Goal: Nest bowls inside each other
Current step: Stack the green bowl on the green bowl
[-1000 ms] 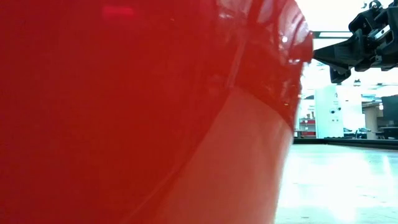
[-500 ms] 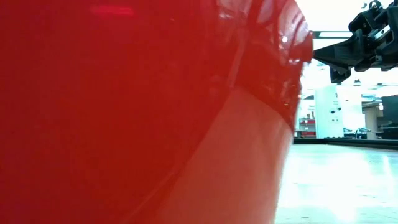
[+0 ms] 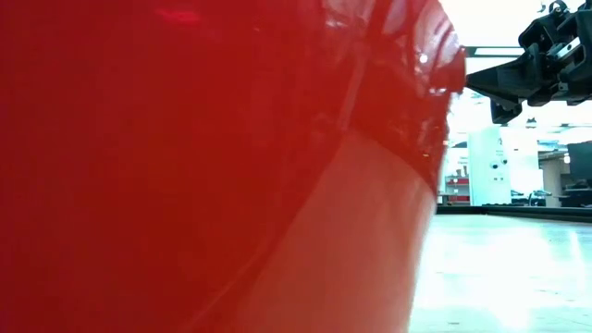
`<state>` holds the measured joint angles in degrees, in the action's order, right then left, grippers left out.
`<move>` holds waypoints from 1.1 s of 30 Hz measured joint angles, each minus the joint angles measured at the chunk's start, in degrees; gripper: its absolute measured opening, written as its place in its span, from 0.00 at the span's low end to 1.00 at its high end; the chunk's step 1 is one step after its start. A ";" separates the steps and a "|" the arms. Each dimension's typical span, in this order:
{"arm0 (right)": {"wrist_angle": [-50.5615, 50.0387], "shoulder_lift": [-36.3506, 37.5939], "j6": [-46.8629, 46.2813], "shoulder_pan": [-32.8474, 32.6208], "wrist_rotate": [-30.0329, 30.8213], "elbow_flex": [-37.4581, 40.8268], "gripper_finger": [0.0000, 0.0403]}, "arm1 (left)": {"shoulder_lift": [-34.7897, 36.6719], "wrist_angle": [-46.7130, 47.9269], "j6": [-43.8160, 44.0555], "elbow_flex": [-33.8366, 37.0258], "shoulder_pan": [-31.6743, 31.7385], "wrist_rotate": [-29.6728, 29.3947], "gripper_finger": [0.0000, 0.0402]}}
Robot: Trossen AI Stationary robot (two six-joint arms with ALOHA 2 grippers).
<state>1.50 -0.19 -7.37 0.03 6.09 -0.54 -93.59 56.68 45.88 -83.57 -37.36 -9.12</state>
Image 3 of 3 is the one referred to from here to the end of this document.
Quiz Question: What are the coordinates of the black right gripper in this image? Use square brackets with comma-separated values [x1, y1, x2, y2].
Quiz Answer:
[465, 0, 592, 125]

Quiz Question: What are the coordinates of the red plastic bowl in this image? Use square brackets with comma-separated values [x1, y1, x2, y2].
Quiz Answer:
[0, 0, 467, 333]

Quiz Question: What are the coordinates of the red shelf unit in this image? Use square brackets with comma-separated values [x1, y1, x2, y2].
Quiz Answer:
[444, 174, 472, 205]

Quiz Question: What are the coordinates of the dark monitor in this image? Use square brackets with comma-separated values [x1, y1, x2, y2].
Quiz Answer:
[566, 141, 592, 187]

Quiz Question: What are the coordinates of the white pillar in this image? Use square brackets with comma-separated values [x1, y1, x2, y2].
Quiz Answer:
[467, 125, 512, 207]

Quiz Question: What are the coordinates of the black aluminium table frame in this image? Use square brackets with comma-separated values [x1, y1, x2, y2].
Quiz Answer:
[436, 203, 592, 225]

